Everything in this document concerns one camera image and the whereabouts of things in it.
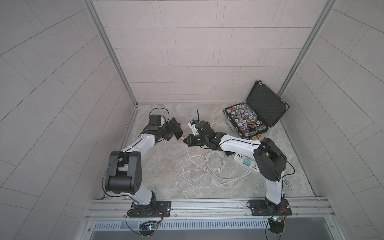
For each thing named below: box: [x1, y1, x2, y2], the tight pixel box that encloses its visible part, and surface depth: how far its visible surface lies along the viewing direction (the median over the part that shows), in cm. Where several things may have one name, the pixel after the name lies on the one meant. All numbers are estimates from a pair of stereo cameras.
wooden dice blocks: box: [251, 134, 264, 141], surface depth 96 cm
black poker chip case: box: [223, 80, 290, 139], surface depth 103 cm
